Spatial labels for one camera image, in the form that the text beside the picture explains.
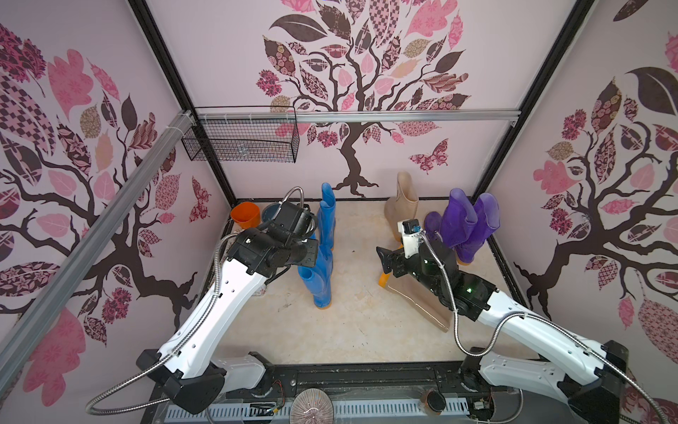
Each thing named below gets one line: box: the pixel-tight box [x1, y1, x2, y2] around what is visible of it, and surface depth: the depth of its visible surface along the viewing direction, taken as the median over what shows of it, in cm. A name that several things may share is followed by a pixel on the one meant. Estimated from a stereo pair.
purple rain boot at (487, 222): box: [454, 192, 501, 265], surface depth 85 cm
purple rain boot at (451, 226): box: [423, 188, 479, 249], surface depth 89 cm
